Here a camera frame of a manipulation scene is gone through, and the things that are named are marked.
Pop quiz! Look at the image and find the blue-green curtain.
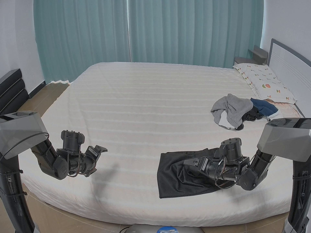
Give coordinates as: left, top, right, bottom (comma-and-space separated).
34, 0, 130, 84
127, 0, 265, 68

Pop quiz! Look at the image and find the black T-shirt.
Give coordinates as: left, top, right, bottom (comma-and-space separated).
157, 148, 227, 199

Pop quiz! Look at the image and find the grey bedside table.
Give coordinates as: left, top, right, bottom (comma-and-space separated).
234, 45, 269, 65

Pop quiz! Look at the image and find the bed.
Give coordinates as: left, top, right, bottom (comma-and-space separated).
19, 38, 311, 227

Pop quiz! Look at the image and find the white printed pillow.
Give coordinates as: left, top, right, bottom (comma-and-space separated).
233, 63, 298, 104

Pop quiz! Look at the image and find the black chest of drawers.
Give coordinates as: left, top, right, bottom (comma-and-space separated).
0, 68, 29, 116

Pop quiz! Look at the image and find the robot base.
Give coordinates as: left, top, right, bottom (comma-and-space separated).
126, 223, 202, 233

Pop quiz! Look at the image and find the pile of clothes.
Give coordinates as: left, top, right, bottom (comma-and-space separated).
210, 94, 285, 131

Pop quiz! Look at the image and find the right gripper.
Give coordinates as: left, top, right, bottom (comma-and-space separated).
183, 156, 229, 179

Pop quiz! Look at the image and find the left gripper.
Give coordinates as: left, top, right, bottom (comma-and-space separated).
77, 145, 109, 178

